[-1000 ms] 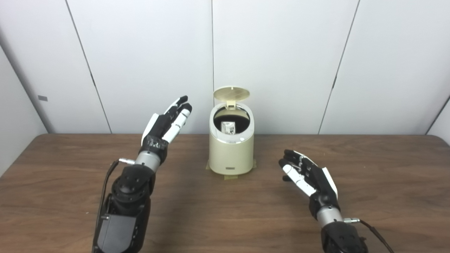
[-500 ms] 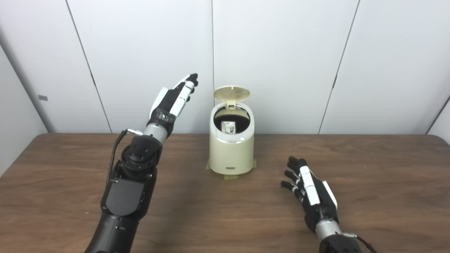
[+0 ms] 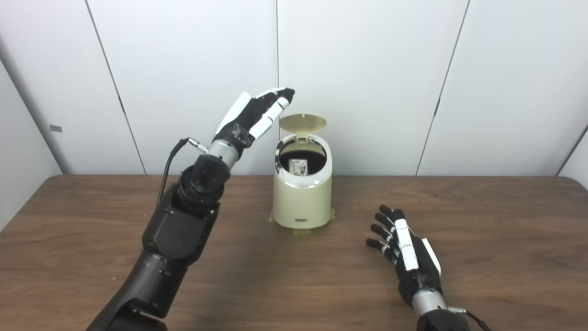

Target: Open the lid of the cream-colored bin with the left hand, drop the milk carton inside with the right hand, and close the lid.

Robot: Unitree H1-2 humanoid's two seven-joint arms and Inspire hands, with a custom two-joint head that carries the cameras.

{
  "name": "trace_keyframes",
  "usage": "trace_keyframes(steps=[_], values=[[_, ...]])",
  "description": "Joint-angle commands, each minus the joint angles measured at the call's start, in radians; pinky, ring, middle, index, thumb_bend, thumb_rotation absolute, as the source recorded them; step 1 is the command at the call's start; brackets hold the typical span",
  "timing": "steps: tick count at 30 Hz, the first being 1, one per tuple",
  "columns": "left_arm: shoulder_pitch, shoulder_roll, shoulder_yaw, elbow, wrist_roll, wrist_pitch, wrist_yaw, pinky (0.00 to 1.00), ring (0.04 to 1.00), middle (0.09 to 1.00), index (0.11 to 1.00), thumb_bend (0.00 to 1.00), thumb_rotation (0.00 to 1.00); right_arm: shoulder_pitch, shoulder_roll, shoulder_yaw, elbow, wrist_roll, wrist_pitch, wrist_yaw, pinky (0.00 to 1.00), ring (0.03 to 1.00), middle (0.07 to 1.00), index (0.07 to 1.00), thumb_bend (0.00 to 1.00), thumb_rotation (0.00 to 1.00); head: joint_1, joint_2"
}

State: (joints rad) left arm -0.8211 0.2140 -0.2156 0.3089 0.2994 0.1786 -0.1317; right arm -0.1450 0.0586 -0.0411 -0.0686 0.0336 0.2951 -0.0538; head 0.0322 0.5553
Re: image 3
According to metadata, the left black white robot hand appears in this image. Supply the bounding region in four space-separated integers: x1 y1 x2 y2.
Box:
213 87 295 149

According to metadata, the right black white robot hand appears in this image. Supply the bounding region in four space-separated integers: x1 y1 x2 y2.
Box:
366 205 444 308

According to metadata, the cream-colored lidded bin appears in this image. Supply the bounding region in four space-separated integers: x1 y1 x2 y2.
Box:
273 113 333 229

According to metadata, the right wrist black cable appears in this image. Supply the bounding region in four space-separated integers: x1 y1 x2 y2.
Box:
448 307 492 331

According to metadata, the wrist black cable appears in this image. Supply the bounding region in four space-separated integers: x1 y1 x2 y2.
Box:
156 137 210 208
448 307 492 331

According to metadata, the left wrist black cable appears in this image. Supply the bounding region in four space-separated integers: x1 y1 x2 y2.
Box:
156 137 210 208

